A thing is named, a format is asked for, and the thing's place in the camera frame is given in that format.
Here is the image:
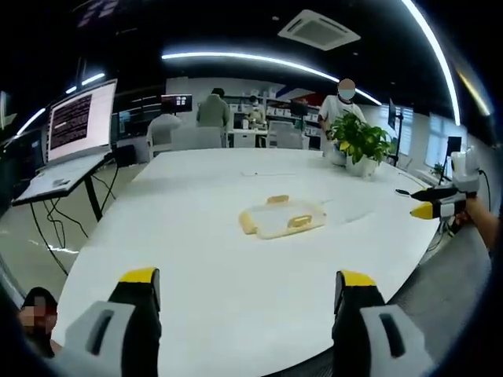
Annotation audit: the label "curved ceiling light strip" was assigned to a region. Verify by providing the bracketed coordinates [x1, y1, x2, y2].
[400, 0, 461, 126]

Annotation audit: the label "ceiling air conditioner unit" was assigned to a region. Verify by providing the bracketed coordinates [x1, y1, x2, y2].
[277, 9, 362, 53]

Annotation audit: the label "white side desk black legs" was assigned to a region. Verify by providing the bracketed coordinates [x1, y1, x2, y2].
[10, 152, 117, 223]

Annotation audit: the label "black stand with box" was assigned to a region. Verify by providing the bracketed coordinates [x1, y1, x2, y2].
[439, 134, 463, 186]

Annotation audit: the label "person's right hand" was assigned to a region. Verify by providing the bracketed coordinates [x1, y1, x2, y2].
[450, 198, 479, 236]

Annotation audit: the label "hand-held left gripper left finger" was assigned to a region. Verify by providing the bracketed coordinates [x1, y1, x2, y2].
[53, 267, 163, 377]

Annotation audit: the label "green potted plant white pot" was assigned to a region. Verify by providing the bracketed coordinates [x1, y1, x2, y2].
[325, 111, 397, 178]

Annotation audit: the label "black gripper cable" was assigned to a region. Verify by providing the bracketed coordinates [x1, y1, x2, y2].
[476, 167, 493, 207]

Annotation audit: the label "black cables under desk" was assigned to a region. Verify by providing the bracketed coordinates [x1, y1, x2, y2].
[30, 168, 119, 276]

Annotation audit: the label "small wall screen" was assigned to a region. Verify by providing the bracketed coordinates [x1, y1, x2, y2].
[160, 93, 194, 115]

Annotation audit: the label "grey office chair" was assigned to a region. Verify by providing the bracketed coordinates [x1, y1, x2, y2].
[171, 126, 226, 151]
[268, 120, 304, 150]

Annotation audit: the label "black tripod with screen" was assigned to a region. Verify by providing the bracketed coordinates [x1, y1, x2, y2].
[386, 97, 406, 170]

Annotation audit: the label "open laptop on stand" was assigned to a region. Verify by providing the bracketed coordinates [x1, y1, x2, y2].
[46, 78, 119, 164]

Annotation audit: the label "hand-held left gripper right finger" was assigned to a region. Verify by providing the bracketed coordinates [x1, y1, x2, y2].
[332, 269, 435, 377]

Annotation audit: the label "white tray with yellow handles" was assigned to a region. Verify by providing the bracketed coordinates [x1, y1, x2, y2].
[238, 193, 328, 241]

